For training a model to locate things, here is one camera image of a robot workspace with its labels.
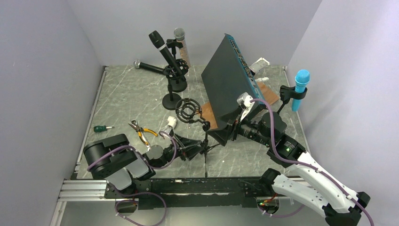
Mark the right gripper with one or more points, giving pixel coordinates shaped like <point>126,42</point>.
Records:
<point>221,134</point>

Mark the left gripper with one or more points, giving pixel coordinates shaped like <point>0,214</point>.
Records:
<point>190,152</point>

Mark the round base clip stand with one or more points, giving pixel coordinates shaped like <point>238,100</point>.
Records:
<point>180,84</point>

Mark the black silver-mesh microphone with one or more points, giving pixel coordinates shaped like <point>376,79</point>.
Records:
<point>140,65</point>

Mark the black foam-head microphone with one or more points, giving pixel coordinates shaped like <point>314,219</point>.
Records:
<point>159,43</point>

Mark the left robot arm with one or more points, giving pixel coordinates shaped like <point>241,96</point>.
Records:
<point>119,163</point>

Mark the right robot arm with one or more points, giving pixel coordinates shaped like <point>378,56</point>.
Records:
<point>338,204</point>

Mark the white pvc elbow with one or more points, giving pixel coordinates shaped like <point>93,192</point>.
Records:
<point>172,122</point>

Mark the blue mic clip stand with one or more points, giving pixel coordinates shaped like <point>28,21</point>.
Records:
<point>287,93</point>

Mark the blue microphone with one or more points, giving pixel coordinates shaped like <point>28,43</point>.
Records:
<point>302,78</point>

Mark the silver ratchet wrench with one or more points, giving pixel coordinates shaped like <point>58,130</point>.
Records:
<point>144,140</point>

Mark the brown wooden board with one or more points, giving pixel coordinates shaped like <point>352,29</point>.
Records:
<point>207,112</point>

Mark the green screwdriver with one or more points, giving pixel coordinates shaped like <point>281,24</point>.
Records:
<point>101,128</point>

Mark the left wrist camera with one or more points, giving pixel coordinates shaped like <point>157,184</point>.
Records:
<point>167,131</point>

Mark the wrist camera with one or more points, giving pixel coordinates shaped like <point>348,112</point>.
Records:
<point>167,131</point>
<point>244,102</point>

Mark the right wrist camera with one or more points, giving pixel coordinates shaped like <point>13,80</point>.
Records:
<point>244,102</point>

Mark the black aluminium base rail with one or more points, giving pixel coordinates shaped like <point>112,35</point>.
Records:
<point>172,192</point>

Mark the yellow handled pliers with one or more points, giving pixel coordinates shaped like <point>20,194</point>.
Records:
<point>134,125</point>

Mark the black network switch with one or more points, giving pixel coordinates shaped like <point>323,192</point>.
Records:
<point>226,77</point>

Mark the white plastic bracket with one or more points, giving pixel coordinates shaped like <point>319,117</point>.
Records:
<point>258,65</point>

